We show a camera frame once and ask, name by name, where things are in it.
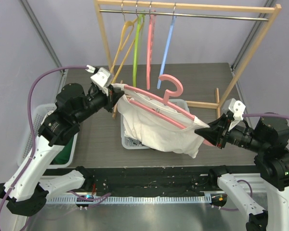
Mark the white slotted cable duct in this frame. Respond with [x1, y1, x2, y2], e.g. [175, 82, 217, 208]
[47, 194, 211, 205]

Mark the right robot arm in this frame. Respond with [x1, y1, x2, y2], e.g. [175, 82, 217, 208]
[195, 112, 289, 231]

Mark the yellow hanger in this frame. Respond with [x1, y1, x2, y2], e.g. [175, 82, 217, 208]
[109, 3, 145, 84]

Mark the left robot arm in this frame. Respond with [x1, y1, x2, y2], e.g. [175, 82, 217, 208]
[0, 83, 124, 217]

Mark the white tank top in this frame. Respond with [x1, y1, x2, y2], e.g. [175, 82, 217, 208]
[114, 83, 209, 158]

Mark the dark green garment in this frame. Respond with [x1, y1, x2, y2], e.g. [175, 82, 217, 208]
[52, 134, 78, 167]

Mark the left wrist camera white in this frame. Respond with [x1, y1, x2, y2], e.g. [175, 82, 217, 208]
[86, 65, 113, 96]

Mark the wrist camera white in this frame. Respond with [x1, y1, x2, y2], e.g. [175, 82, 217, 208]
[222, 98, 246, 130]
[86, 65, 113, 96]

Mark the pink hanger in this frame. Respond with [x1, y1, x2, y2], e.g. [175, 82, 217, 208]
[146, 3, 156, 90]
[121, 74, 214, 147]

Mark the wooden clothes rack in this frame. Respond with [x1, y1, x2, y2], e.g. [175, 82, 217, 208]
[94, 0, 282, 117]

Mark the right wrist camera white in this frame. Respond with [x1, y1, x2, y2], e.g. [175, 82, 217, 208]
[222, 98, 246, 130]

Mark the white basket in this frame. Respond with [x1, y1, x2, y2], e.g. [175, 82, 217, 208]
[120, 99, 190, 150]
[17, 103, 78, 169]

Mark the light blue hanger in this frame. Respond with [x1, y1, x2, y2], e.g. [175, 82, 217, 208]
[159, 3, 177, 76]

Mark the lime green hanger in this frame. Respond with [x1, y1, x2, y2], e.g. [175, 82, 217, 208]
[132, 1, 145, 87]

